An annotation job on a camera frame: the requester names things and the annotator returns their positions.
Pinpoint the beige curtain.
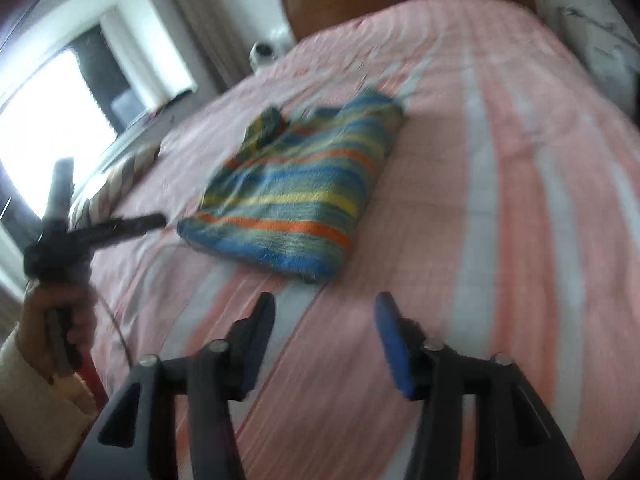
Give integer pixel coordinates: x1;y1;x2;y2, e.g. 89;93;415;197
155;0;238;97

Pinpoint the striped knitted sweater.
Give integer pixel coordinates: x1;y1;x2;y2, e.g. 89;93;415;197
176;87;406;283

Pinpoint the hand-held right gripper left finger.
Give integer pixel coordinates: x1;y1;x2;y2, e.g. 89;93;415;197
65;291;277;480

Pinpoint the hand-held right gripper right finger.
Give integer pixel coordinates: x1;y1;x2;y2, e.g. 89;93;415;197
375;291;586;480

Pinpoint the person's left hand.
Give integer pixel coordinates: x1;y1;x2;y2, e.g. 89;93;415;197
19;282;99;377

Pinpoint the white round device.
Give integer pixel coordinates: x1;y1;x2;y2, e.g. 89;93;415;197
249;37;291;72

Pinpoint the striped beige pillow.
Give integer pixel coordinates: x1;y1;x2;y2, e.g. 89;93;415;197
69;142;162;233

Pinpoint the thin dark cable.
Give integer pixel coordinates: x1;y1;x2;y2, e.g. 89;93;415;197
90;282;135;368

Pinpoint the pink striped bed sheet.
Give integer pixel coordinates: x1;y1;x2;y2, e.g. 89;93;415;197
70;0;640;480

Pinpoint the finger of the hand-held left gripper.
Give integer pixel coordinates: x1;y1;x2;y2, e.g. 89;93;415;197
44;158;76;232
75;212;168;251

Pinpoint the window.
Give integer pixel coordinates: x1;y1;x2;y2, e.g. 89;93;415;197
0;0;197;241

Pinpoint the white marbled furniture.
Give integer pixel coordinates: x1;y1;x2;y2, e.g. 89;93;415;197
554;0;638;113

